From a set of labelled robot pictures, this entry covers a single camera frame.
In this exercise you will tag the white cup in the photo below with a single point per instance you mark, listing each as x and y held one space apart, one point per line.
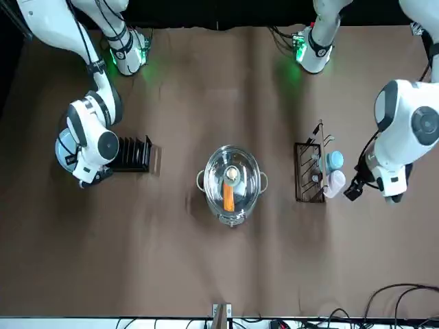
334 183

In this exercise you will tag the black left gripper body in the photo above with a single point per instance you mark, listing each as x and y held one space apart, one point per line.
367 174

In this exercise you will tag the light blue cup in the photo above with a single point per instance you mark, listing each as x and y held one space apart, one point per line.
334 159

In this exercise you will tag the metal table bracket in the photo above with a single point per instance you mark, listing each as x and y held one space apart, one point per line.
221 318

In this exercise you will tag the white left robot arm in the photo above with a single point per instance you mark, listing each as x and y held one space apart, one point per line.
398 137

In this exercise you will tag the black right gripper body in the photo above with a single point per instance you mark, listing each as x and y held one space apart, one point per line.
103 174

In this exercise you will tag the orange carrot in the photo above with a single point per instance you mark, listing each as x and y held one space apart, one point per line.
228 200

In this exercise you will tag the glass pot lid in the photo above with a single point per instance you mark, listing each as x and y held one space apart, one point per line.
243 164

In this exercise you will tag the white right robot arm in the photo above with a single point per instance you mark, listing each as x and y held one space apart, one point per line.
55 24

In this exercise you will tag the steel pot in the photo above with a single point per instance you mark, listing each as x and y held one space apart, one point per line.
232 221

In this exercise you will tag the light blue plate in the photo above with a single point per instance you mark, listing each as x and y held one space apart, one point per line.
63 149

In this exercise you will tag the black drying rack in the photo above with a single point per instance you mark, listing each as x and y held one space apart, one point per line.
133 154

